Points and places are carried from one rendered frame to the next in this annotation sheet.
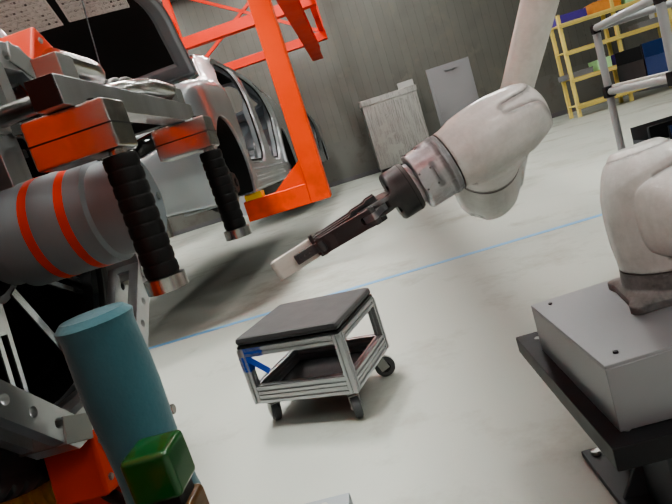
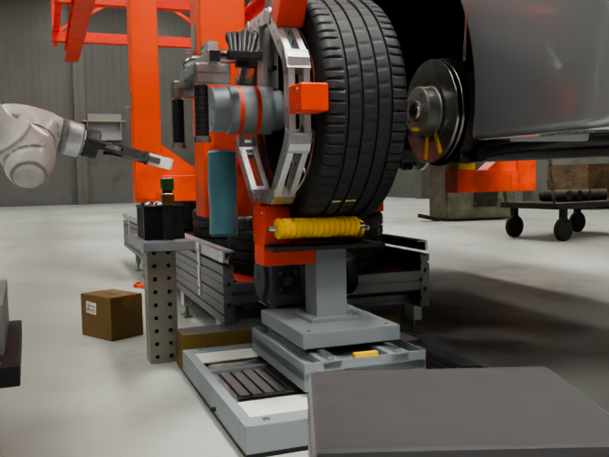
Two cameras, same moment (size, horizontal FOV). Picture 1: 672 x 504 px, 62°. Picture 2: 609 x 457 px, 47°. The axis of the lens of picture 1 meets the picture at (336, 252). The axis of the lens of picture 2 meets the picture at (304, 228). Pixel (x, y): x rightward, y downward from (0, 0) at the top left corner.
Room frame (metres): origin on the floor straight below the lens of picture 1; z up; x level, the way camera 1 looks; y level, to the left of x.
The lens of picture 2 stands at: (2.69, -0.43, 0.65)
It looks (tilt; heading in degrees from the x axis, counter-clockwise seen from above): 4 degrees down; 154
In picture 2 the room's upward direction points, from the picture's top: 1 degrees counter-clockwise
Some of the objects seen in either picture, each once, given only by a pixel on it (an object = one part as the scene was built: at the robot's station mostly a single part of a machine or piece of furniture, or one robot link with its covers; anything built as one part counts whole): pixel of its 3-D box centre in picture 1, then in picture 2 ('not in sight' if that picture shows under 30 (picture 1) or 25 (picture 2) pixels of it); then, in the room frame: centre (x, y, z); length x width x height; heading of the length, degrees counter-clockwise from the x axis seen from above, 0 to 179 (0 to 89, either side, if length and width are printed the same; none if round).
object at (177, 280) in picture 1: (143, 219); (178, 122); (0.59, 0.18, 0.83); 0.04 x 0.04 x 0.16
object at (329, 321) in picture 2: not in sight; (325, 285); (0.80, 0.57, 0.32); 0.40 x 0.30 x 0.28; 174
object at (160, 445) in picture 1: (159, 467); (167, 183); (0.42, 0.18, 0.64); 0.04 x 0.04 x 0.04; 84
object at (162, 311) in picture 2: not in sight; (160, 302); (0.19, 0.21, 0.21); 0.10 x 0.10 x 0.42; 84
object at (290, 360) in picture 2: not in sight; (332, 349); (0.84, 0.56, 0.13); 0.50 x 0.36 x 0.10; 174
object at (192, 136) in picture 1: (185, 138); (211, 73); (0.93, 0.17, 0.93); 0.09 x 0.05 x 0.05; 84
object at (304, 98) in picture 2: not in sight; (307, 98); (1.09, 0.37, 0.85); 0.09 x 0.08 x 0.07; 174
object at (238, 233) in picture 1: (223, 192); (201, 111); (0.92, 0.15, 0.83); 0.04 x 0.04 x 0.16
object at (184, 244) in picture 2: not in sight; (159, 241); (0.22, 0.20, 0.44); 0.43 x 0.17 x 0.03; 174
